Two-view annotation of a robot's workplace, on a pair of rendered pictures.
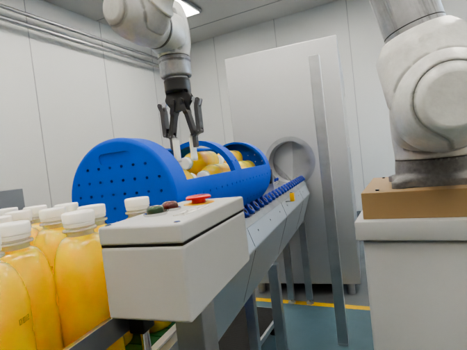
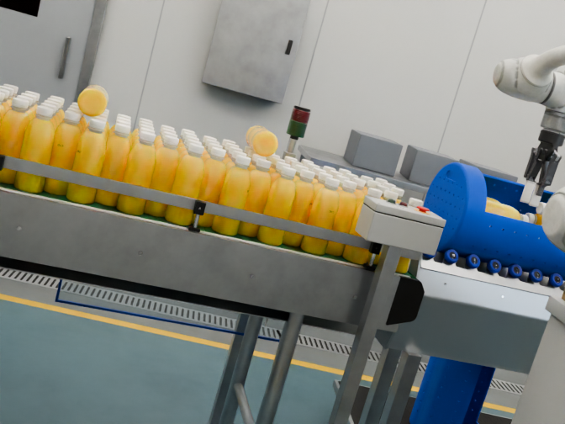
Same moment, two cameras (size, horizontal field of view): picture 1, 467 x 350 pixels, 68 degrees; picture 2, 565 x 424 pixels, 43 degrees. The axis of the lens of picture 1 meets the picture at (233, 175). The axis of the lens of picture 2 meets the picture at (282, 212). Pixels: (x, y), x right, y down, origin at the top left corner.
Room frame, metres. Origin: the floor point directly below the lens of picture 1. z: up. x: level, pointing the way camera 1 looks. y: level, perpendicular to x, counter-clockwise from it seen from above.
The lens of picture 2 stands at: (-0.86, -1.29, 1.34)
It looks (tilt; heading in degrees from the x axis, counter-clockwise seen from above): 10 degrees down; 55
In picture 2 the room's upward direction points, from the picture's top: 16 degrees clockwise
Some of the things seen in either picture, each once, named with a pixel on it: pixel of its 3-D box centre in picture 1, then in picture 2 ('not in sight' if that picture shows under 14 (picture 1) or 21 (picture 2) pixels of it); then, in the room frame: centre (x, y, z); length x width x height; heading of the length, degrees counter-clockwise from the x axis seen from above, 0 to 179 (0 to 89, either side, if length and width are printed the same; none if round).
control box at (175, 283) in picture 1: (187, 246); (399, 225); (0.45, 0.07, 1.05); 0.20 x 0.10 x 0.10; 160
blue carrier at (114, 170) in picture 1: (201, 182); (561, 235); (1.19, 0.11, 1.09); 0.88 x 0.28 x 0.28; 160
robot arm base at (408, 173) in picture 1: (431, 169); not in sight; (0.81, -0.46, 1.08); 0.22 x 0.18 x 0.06; 158
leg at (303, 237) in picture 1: (306, 263); not in sight; (2.63, -0.47, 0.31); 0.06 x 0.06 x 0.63; 70
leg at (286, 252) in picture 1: (288, 263); not in sight; (2.67, -0.34, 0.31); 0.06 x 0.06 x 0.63; 70
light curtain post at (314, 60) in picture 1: (329, 202); not in sight; (2.03, -0.54, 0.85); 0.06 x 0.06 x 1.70; 70
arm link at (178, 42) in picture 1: (168, 29); (564, 87); (0.99, 0.14, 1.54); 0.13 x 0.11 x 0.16; 156
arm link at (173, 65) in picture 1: (175, 69); (557, 123); (1.00, 0.13, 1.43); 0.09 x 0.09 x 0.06
